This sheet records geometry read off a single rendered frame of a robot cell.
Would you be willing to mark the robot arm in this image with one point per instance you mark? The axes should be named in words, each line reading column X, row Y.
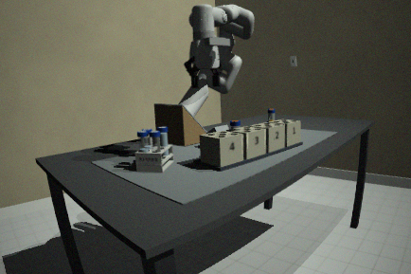
column 202, row 19

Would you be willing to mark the cream bucket adapter with holes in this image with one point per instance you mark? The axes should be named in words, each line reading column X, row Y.
column 221, row 148
column 275, row 135
column 254, row 141
column 292, row 130

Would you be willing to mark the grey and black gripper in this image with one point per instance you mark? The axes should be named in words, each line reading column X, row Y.
column 205, row 57

